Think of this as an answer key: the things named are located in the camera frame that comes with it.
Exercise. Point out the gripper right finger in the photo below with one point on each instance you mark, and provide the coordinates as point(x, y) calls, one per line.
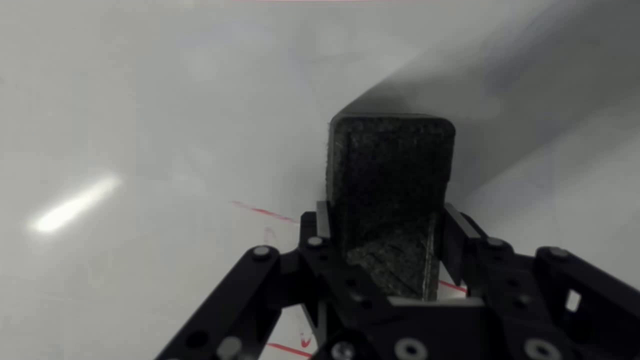
point(550, 300)

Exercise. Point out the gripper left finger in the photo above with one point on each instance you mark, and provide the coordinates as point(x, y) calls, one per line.
point(260, 295)

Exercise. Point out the black felt whiteboard eraser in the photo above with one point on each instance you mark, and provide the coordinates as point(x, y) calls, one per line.
point(390, 170)

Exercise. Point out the whiteboard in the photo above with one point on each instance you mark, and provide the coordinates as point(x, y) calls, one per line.
point(150, 100)

